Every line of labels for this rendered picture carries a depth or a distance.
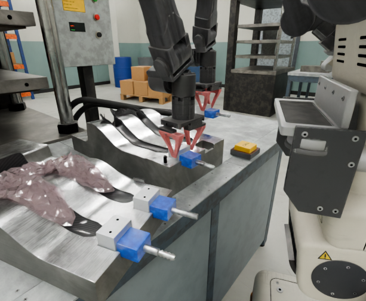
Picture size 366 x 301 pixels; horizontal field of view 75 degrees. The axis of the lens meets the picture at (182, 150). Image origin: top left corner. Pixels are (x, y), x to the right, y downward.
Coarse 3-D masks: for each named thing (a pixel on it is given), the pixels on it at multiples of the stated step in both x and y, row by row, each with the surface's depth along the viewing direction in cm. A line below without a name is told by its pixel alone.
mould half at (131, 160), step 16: (144, 112) 90; (96, 128) 76; (112, 128) 77; (144, 128) 83; (80, 144) 86; (96, 144) 79; (112, 144) 72; (128, 144) 74; (160, 144) 74; (112, 160) 75; (128, 160) 69; (144, 160) 64; (160, 160) 62; (176, 160) 62; (208, 160) 73; (128, 176) 72; (144, 176) 67; (160, 176) 62; (176, 176) 62; (192, 176) 68; (176, 192) 64
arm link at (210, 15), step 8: (200, 0) 70; (208, 0) 68; (216, 0) 70; (200, 8) 71; (208, 8) 70; (216, 8) 72; (200, 16) 72; (208, 16) 71; (216, 16) 74; (200, 24) 73; (208, 24) 72; (216, 24) 76; (192, 32) 76; (200, 32) 75; (208, 32) 73; (216, 32) 79; (192, 40) 78; (208, 40) 76
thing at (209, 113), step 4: (208, 104) 91; (196, 108) 90; (208, 108) 90; (212, 108) 90; (196, 112) 90; (200, 112) 89; (204, 112) 88; (208, 112) 87; (212, 112) 86; (216, 112) 87; (208, 116) 88; (212, 116) 87; (216, 116) 88; (224, 116) 85; (228, 116) 84; (204, 120) 90
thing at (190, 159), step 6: (168, 150) 63; (180, 150) 62; (186, 150) 64; (168, 156) 64; (180, 156) 62; (186, 156) 61; (192, 156) 61; (198, 156) 62; (186, 162) 61; (192, 162) 60; (198, 162) 60; (204, 162) 60; (210, 168) 59
